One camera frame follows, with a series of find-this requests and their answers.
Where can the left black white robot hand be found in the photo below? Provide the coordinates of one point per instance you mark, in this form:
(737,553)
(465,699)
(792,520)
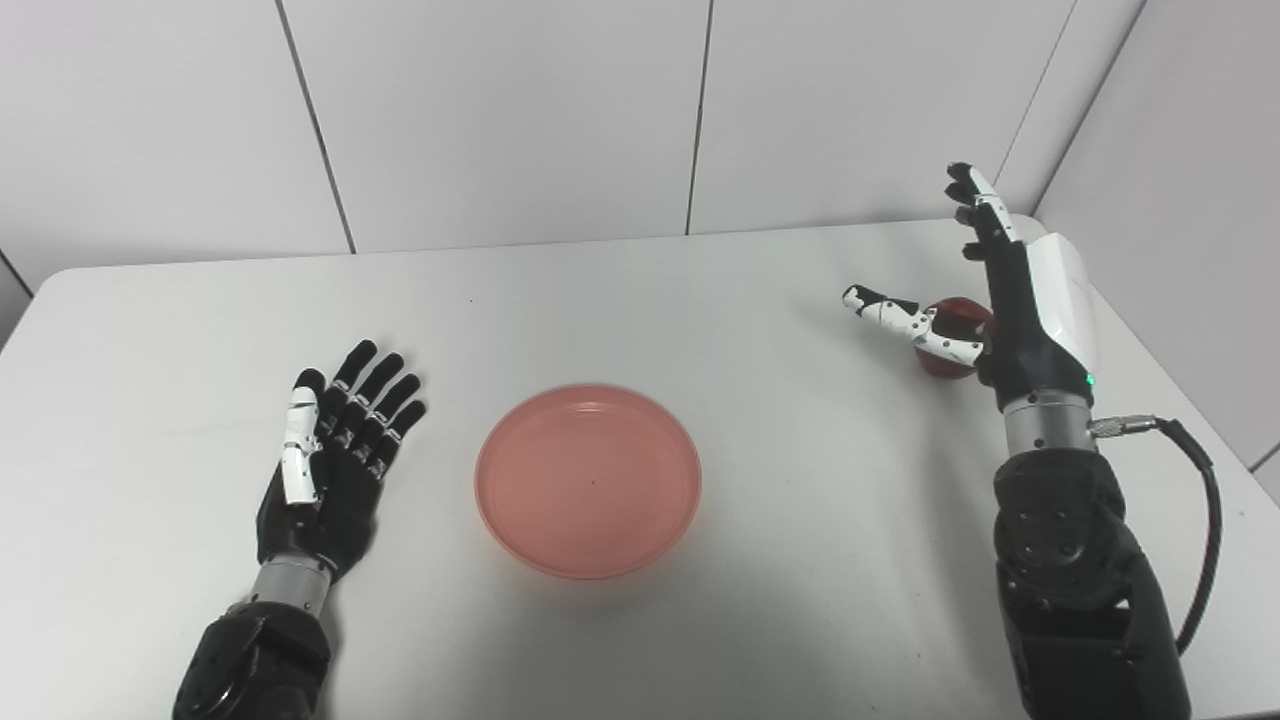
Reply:
(335,510)

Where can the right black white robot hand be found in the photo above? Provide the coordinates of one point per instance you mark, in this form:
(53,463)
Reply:
(1020,340)

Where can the red apple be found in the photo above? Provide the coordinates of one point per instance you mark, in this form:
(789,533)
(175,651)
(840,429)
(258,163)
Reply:
(962,315)

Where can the pink plate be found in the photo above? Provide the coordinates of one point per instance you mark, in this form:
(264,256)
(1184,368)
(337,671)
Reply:
(588,482)

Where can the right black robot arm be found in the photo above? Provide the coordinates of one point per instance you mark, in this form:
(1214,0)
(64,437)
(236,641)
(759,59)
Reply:
(1070,560)

